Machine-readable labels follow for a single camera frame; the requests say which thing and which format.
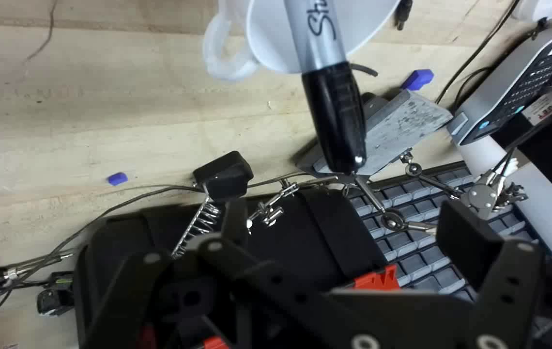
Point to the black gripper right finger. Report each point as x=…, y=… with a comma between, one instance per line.
x=494, y=277

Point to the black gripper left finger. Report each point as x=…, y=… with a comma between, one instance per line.
x=159, y=291

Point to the black silver Sharpie marker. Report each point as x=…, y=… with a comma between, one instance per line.
x=334, y=103

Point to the blue marker cap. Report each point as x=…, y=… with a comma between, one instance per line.
x=419, y=78

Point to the white cup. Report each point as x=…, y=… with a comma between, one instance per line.
x=268, y=31

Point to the grey black keyboard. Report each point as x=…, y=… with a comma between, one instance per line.
x=417, y=248

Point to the small blue plastic piece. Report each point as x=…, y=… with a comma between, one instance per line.
x=117, y=178

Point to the metal helping hands tool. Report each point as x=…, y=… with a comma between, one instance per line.
x=398, y=126

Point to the grey calculator device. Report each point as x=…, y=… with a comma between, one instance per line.
x=514, y=89

